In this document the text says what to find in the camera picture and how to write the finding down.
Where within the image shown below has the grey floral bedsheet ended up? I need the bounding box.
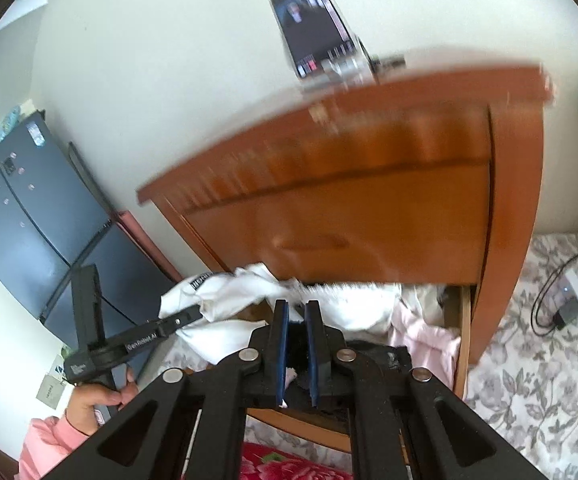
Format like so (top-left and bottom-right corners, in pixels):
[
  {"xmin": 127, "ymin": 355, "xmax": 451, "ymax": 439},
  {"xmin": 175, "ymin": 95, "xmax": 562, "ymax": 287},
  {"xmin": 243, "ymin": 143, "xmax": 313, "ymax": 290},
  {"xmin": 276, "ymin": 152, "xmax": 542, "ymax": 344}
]
[{"xmin": 462, "ymin": 232, "xmax": 578, "ymax": 480}]

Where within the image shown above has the dark grey refrigerator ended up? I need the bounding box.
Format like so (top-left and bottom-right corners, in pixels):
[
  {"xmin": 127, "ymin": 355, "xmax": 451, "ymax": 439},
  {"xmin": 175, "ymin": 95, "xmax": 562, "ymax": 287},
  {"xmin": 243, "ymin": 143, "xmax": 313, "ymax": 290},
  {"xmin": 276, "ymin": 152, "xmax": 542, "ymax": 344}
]
[{"xmin": 0, "ymin": 110, "xmax": 185, "ymax": 353}]

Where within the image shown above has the white lace bra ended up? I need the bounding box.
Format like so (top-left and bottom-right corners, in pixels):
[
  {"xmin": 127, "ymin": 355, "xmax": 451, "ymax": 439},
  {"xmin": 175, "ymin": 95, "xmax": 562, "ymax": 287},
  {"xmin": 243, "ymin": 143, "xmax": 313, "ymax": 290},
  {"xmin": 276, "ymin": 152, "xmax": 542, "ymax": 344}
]
[{"xmin": 289, "ymin": 282, "xmax": 403, "ymax": 337}]

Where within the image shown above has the pale pink garment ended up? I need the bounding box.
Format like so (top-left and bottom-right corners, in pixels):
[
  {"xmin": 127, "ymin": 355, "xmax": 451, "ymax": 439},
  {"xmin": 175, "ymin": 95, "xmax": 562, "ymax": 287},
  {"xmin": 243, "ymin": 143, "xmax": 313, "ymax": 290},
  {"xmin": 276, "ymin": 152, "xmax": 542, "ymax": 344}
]
[{"xmin": 388, "ymin": 285, "xmax": 463, "ymax": 392}]

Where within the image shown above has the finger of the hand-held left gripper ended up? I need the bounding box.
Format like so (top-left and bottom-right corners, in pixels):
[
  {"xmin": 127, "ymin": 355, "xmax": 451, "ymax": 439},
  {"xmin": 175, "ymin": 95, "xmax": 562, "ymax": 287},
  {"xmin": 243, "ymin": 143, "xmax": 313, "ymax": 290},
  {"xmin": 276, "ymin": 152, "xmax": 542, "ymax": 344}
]
[{"xmin": 156, "ymin": 304, "xmax": 206, "ymax": 337}]

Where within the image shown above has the white underwear with black waistband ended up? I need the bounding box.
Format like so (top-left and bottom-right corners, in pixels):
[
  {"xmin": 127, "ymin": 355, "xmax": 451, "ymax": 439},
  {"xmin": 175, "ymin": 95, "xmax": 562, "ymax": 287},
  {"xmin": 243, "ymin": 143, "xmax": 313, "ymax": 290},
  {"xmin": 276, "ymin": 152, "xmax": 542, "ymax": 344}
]
[{"xmin": 159, "ymin": 262, "xmax": 302, "ymax": 367}]

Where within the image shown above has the person's left hand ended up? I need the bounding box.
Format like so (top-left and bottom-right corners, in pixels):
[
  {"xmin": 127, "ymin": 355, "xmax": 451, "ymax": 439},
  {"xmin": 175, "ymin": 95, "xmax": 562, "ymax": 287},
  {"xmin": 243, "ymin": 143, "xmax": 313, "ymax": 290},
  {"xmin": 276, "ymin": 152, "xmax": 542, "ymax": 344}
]
[{"xmin": 65, "ymin": 366, "xmax": 140, "ymax": 437}]

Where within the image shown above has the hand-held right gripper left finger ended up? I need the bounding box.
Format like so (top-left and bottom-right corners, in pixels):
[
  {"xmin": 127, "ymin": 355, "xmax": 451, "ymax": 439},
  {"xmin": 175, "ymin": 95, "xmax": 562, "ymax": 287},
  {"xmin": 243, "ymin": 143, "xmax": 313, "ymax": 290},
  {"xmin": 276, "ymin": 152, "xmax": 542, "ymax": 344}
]
[{"xmin": 39, "ymin": 300, "xmax": 290, "ymax": 480}]

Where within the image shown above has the phone stand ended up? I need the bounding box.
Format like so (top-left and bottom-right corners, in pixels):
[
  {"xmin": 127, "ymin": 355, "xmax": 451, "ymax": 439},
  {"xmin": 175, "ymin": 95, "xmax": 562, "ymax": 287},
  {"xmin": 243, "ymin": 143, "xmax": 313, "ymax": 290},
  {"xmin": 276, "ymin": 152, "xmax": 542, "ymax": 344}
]
[{"xmin": 298, "ymin": 51, "xmax": 410, "ymax": 95}]

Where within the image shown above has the smartphone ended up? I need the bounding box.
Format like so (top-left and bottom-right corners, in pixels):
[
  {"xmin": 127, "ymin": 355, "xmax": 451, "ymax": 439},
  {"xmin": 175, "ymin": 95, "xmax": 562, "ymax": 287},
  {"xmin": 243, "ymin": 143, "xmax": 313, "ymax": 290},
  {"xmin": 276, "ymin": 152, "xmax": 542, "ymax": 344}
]
[{"xmin": 269, "ymin": 0, "xmax": 370, "ymax": 81}]

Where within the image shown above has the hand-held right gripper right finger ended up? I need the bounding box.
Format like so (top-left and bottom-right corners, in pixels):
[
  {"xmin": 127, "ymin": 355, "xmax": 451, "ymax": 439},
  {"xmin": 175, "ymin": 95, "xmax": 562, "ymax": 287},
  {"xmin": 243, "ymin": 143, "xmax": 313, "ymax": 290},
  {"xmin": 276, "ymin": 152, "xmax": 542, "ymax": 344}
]
[{"xmin": 305, "ymin": 300, "xmax": 545, "ymax": 480}]

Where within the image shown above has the red floral blanket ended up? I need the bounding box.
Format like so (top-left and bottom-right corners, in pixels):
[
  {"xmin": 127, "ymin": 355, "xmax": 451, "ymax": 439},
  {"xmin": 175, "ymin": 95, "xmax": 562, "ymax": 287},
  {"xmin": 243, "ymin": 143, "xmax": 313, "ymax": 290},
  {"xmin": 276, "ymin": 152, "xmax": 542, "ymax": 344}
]
[{"xmin": 240, "ymin": 441, "xmax": 356, "ymax": 480}]

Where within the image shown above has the wooden nightstand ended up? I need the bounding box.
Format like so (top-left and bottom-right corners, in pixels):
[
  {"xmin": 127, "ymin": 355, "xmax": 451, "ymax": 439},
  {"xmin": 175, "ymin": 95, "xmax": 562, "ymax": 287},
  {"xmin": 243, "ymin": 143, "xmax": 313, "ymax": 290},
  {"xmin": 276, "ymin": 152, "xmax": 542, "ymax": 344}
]
[{"xmin": 136, "ymin": 62, "xmax": 556, "ymax": 456}]

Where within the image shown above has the white power strip with cable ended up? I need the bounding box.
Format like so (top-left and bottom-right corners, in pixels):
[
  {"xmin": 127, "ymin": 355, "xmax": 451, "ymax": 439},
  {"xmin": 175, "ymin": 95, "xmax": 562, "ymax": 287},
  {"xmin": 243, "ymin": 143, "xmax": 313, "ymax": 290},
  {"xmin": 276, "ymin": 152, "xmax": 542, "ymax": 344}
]
[{"xmin": 530, "ymin": 160, "xmax": 578, "ymax": 335}]

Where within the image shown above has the black power adapter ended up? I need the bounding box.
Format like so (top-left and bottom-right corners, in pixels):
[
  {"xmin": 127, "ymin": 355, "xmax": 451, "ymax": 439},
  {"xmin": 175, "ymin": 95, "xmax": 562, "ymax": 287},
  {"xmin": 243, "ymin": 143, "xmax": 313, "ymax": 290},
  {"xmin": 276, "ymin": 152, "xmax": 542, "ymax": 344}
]
[{"xmin": 553, "ymin": 297, "xmax": 578, "ymax": 332}]

